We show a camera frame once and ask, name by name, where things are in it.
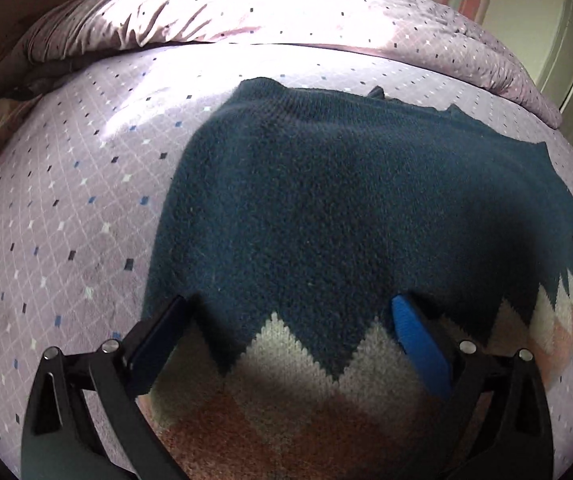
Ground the navy argyle knit sweater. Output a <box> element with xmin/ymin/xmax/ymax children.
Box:
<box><xmin>136</xmin><ymin>77</ymin><xmax>573</xmax><ymax>480</ymax></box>

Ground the purple dotted bed sheet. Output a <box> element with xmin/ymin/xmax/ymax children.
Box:
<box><xmin>0</xmin><ymin>42</ymin><xmax>573</xmax><ymax>480</ymax></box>

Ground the purple dotted quilt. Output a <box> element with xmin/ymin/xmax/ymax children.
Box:
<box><xmin>0</xmin><ymin>0</ymin><xmax>564</xmax><ymax>128</ymax></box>

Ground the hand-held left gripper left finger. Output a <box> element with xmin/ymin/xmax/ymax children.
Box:
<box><xmin>20</xmin><ymin>294</ymin><xmax>200</xmax><ymax>480</ymax></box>

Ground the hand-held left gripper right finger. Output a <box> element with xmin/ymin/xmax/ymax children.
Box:
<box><xmin>390</xmin><ymin>294</ymin><xmax>554</xmax><ymax>480</ymax></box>

